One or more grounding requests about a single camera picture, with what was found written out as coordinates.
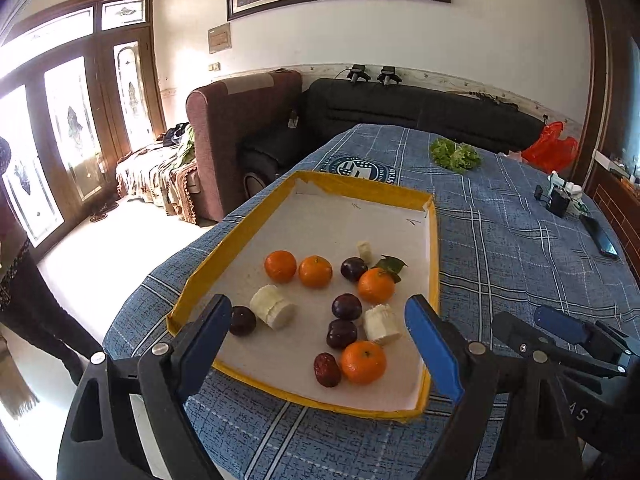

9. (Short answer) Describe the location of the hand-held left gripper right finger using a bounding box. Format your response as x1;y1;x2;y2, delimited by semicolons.
404;294;586;480

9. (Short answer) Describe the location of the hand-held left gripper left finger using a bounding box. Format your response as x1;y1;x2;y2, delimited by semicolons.
56;294;233;480

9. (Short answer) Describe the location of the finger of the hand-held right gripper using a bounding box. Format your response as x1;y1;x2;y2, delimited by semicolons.
533;305;640;357
491;311;626;378

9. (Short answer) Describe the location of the dark purple plum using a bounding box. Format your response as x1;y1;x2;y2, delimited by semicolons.
326;319;358;350
340;257;368;282
229;305;257;337
332;293;362;321

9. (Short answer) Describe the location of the white cylindrical food chunk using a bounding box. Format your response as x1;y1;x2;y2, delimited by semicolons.
362;304;403;347
249;284;297;331

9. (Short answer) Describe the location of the orange mandarin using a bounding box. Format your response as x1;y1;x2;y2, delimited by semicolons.
298;255;333;289
341;340;387;386
264;250;298;283

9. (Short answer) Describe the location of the mandarin with green leaf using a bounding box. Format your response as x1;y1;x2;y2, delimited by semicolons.
357;255;407;305

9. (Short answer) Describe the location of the red jujube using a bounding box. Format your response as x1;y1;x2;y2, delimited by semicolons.
313;352;342;388

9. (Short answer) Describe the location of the yellow cardboard tray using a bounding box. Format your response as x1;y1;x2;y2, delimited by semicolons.
166;170;441;422

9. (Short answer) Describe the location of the blue plaid tablecloth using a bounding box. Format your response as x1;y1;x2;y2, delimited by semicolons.
102;122;640;480

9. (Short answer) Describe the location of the black smartphone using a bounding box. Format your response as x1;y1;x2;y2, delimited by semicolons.
580;215;621;260

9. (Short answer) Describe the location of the small black box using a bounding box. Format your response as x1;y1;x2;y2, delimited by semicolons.
547;191;571;218

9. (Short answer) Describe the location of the dark wooden cabinet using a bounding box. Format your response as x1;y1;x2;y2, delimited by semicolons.
575;0;640;281

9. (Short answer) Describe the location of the pair of slippers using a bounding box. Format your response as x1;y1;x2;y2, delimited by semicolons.
89;202;121;223

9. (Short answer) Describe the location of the red plastic bag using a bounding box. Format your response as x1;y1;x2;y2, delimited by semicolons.
521;121;580;175

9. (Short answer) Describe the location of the patterned sofa cover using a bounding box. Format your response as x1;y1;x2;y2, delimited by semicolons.
116;137;198;226

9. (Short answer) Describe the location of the green lettuce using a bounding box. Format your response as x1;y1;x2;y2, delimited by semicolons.
430;138;482;175

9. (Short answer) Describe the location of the brown armchair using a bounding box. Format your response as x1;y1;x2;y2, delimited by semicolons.
186;70;303;223

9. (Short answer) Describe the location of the pile of dark clothes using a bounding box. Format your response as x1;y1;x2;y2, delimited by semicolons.
157;122;193;148

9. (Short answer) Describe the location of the black leather sofa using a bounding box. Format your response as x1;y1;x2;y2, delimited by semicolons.
239;77;548;196

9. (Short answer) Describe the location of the wooden glass door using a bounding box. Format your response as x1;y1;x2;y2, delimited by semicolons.
0;0;166;261

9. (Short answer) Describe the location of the brown wall plaque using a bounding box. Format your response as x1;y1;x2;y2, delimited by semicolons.
207;22;233;54

